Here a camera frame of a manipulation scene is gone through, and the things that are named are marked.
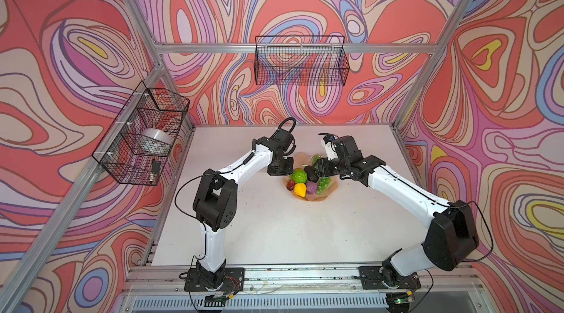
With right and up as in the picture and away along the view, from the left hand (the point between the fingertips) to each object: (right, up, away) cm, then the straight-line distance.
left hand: (291, 171), depth 91 cm
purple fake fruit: (+9, -7, 0) cm, 11 cm away
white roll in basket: (-45, +12, -20) cm, 51 cm away
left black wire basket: (-55, +8, -24) cm, 60 cm away
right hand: (+11, +1, -6) cm, 13 cm away
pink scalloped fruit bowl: (+5, +4, +8) cm, 10 cm away
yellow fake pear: (+4, -7, -2) cm, 8 cm away
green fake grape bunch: (+14, -5, +3) cm, 15 cm away
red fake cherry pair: (0, -6, 0) cm, 6 cm away
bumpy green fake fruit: (+3, -2, 0) cm, 4 cm away
